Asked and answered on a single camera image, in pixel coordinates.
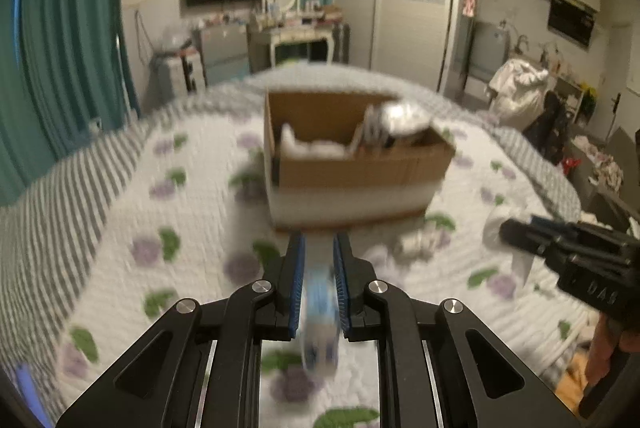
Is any person's right hand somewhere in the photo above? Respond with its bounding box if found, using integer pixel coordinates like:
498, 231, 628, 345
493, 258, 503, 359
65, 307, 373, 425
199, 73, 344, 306
584, 312, 626, 391

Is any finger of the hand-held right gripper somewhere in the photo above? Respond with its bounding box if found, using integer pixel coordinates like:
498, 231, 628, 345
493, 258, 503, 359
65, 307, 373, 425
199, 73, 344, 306
499, 217, 557, 260
530, 216, 583, 236

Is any cardboard box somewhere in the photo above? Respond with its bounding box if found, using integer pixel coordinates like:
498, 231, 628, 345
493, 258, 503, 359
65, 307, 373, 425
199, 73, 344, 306
263, 89, 457, 229

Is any pile of white clothes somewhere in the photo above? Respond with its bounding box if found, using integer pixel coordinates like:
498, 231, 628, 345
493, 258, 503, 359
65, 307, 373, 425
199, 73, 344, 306
487, 57, 551, 126

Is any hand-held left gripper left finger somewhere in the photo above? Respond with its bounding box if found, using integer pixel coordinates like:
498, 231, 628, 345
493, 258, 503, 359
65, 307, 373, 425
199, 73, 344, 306
56, 231, 306, 428

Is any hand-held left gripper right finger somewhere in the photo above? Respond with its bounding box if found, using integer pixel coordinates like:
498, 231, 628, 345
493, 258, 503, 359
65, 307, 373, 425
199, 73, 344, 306
332, 231, 583, 428

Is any white soft cloth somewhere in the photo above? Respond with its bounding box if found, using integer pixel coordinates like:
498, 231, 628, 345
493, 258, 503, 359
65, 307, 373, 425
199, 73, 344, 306
482, 207, 526, 246

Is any black range hood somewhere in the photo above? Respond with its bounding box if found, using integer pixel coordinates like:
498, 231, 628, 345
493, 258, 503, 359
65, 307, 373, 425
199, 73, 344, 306
546, 0, 598, 49

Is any small grey refrigerator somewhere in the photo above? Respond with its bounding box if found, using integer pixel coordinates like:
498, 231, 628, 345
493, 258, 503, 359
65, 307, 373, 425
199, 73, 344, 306
192, 22, 251, 85

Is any blue plastic object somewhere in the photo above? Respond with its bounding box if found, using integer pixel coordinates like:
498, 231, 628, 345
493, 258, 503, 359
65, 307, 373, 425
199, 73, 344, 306
14, 360, 53, 426

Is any white and blue soft packet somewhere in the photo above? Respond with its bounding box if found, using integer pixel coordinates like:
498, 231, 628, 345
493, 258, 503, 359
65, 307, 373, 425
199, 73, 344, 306
301, 261, 344, 376

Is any white dressing table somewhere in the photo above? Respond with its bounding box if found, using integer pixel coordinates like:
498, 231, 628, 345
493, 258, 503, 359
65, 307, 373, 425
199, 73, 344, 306
248, 11, 346, 68

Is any crumpled white tissue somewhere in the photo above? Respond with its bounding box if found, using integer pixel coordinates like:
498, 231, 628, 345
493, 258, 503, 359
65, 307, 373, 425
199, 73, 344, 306
397, 225, 453, 261

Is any floral quilted bedspread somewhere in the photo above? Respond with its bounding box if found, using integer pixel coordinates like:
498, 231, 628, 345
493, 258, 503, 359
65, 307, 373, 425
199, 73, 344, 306
0, 62, 598, 428

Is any silver foil packet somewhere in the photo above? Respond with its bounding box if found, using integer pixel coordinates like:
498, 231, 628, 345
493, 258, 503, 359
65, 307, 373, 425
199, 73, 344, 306
377, 102, 433, 136

